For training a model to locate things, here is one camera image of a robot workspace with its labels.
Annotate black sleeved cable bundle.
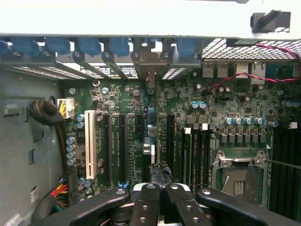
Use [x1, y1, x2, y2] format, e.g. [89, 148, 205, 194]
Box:
[28, 98, 71, 177]

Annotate short black expansion slot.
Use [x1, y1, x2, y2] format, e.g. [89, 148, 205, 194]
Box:
[135, 114, 144, 148]

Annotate metal rear port block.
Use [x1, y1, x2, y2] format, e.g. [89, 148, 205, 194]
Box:
[236, 63, 250, 78]
[250, 61, 266, 85]
[216, 62, 229, 78]
[202, 62, 216, 78]

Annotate green motherboard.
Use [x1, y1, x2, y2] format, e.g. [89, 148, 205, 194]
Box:
[60, 68, 301, 212]

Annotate red and black twisted wire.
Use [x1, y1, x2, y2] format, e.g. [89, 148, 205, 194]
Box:
[208, 43, 301, 94]

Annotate grey power supply unit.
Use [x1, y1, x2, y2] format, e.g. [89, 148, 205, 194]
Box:
[0, 68, 62, 226]

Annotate thin metal locking lever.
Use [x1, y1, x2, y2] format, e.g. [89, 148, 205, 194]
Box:
[264, 158, 301, 170]

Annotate long black expansion slot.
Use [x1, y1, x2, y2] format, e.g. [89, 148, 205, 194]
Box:
[118, 114, 128, 188]
[166, 114, 176, 186]
[104, 114, 113, 186]

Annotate coloured power wire bundle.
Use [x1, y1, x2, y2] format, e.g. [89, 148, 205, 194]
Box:
[49, 178, 71, 212]

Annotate open black PC case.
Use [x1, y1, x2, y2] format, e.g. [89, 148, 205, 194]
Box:
[0, 0, 301, 226]

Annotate white power connector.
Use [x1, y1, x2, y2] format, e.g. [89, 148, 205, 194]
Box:
[57, 98, 76, 120]

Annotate CPU socket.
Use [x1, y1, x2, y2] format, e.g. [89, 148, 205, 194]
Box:
[211, 147, 273, 205]

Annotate metal socket cover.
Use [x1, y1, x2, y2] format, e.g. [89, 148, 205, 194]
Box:
[212, 150, 267, 169]

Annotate white PCI expansion slot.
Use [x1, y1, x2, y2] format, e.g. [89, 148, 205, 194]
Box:
[84, 110, 97, 180]

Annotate black RAM slot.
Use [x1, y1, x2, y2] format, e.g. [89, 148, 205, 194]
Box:
[192, 128, 201, 189]
[292, 122, 301, 210]
[201, 123, 211, 189]
[282, 128, 292, 210]
[272, 128, 282, 210]

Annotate blue slot retention clip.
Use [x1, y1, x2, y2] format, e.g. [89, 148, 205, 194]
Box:
[109, 37, 130, 57]
[0, 40, 9, 56]
[11, 37, 40, 57]
[45, 37, 71, 55]
[176, 38, 198, 58]
[77, 37, 102, 57]

